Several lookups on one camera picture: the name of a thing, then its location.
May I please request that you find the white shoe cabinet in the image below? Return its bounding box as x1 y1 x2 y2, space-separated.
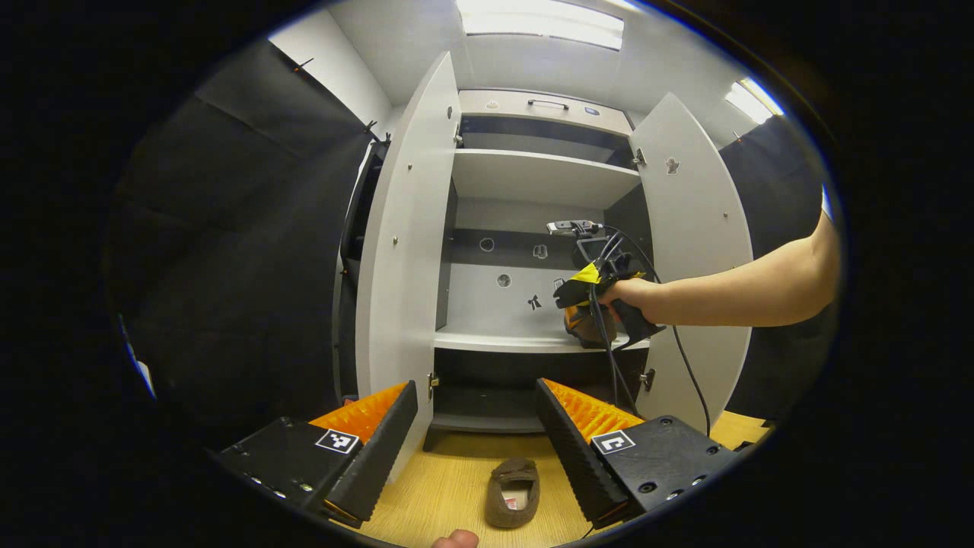
422 89 655 454

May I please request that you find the brown fuzzy shoe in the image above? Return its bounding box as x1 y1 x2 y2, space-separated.
569 304 619 351
485 457 541 530

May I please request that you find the black backdrop cloth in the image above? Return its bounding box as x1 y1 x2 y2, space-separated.
110 38 390 446
718 114 842 423

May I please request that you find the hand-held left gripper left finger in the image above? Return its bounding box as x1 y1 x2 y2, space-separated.
207 381 419 530

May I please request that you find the white cabinet shelf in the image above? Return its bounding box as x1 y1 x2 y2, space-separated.
451 148 641 210
434 327 651 355

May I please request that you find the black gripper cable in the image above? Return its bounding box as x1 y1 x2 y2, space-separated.
601 225 713 440
587 236 641 418

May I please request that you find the long ceiling light panel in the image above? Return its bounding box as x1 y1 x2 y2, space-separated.
455 0 626 52

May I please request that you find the small ceiling light panel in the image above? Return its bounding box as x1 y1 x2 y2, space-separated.
724 76 786 126

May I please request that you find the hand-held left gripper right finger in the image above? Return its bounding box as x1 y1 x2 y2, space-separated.
535 378 743 531

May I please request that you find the white cabinet drawer front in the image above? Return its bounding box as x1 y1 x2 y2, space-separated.
459 89 634 138

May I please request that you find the white cabinet door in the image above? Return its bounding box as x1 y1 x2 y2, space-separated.
629 93 754 435
355 52 463 484

